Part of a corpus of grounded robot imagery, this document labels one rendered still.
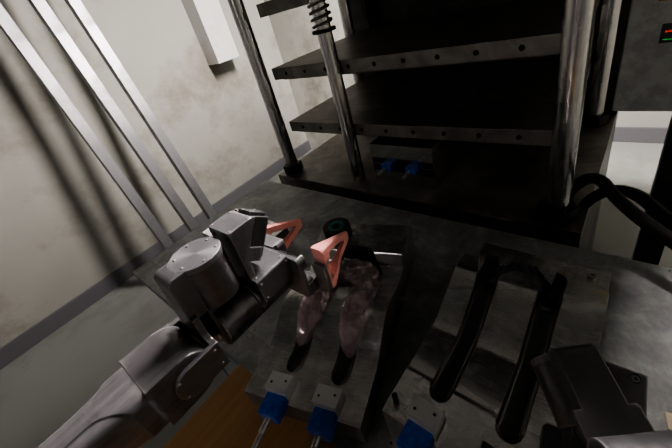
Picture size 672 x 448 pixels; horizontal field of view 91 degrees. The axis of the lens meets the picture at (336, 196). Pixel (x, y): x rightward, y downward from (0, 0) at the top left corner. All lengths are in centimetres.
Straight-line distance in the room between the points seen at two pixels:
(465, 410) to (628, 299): 47
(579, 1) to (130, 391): 98
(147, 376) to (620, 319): 85
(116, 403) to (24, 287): 269
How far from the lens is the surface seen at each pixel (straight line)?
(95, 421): 42
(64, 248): 304
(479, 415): 67
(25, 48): 265
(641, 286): 101
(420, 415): 64
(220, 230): 40
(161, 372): 40
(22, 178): 291
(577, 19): 95
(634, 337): 91
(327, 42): 129
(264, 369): 83
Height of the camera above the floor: 149
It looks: 30 degrees down
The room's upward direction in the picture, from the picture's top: 16 degrees counter-clockwise
